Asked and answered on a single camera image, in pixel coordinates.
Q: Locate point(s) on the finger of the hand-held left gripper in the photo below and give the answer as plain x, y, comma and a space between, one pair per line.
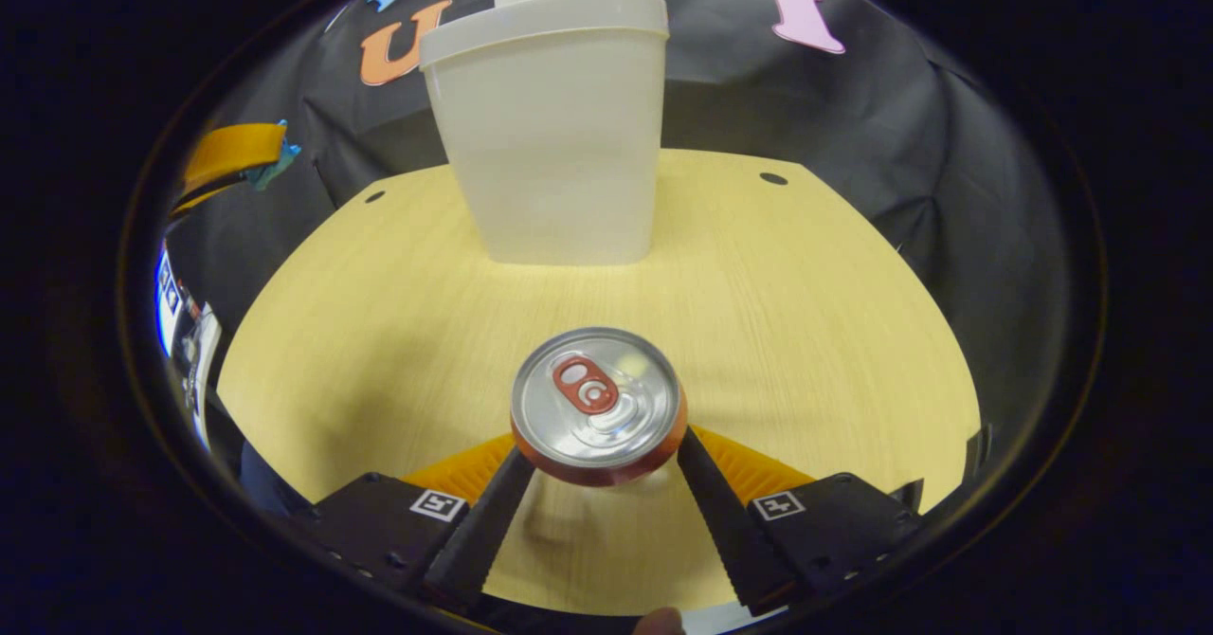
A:
227, 147

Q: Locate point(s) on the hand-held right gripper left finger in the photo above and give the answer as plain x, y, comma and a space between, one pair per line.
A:
483, 531

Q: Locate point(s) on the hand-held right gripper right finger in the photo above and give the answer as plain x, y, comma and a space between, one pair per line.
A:
725, 531

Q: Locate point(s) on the blue paper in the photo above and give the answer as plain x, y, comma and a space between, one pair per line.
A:
275, 163

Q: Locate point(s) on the red pop can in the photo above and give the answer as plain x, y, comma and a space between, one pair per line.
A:
597, 398

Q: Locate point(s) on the white desktop garbage bin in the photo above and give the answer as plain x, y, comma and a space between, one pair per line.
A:
559, 142

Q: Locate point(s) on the wooden desktop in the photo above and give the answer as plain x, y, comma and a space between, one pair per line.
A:
805, 332

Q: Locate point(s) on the black backdrop cloth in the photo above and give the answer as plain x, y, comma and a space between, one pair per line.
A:
900, 123

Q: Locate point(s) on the colourful wall poster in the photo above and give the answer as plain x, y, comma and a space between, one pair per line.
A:
169, 299

